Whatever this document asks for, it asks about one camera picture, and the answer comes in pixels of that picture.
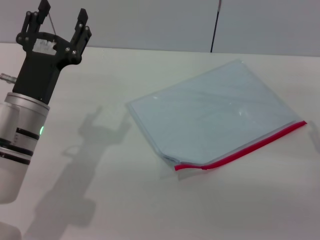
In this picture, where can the clear red-zip document bag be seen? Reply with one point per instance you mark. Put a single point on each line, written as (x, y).
(212, 110)

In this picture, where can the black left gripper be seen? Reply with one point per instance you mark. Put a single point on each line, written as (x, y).
(37, 75)

